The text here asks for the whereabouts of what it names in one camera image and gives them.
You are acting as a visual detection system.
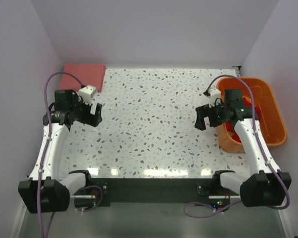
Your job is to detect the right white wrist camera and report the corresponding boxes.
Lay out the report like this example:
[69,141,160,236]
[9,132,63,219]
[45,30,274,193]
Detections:
[204,88,221,108]

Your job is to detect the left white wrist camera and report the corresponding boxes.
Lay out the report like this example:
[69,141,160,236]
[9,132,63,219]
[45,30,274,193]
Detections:
[77,85,97,105]

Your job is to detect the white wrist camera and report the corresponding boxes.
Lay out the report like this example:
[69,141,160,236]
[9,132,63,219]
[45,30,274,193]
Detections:
[77,85,97,105]
[204,88,221,108]

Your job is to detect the orange plastic bin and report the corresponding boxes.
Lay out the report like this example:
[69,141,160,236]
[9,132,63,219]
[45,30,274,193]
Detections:
[217,77,287,153]

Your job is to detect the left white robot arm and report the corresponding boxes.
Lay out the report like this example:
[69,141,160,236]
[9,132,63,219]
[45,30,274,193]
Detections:
[18,85,102,214]

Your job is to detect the red t shirt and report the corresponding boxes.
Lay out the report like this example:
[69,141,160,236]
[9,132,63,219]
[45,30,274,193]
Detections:
[225,97,262,148]

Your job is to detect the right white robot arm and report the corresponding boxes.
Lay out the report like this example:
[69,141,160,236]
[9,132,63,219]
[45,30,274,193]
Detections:
[195,88,292,210]

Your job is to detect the aluminium rail frame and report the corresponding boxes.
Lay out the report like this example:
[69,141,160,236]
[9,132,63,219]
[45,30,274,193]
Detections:
[8,64,296,238]

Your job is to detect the pink t shirt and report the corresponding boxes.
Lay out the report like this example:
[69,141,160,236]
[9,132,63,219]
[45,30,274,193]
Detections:
[59,63,106,92]

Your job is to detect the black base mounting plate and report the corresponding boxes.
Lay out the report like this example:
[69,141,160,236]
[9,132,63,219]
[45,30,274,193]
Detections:
[73,177,241,209]

